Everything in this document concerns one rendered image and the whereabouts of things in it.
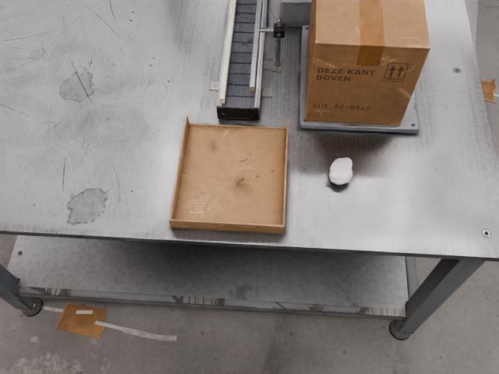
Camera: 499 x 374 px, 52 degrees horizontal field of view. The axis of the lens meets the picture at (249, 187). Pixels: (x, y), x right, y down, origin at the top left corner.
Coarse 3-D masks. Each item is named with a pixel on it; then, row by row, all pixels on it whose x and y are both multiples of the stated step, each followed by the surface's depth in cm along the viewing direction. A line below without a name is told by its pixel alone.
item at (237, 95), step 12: (240, 0) 150; (252, 0) 150; (240, 12) 148; (252, 12) 148; (240, 24) 145; (252, 24) 145; (240, 36) 143; (252, 36) 143; (240, 48) 140; (252, 48) 140; (240, 60) 138; (228, 72) 136; (240, 72) 136; (228, 84) 134; (240, 84) 134; (228, 96) 132; (240, 96) 132; (252, 96) 132; (240, 108) 130; (252, 108) 130
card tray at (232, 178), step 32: (192, 128) 133; (224, 128) 133; (256, 128) 132; (192, 160) 128; (224, 160) 128; (256, 160) 128; (192, 192) 123; (224, 192) 123; (256, 192) 123; (192, 224) 116; (224, 224) 115; (256, 224) 115
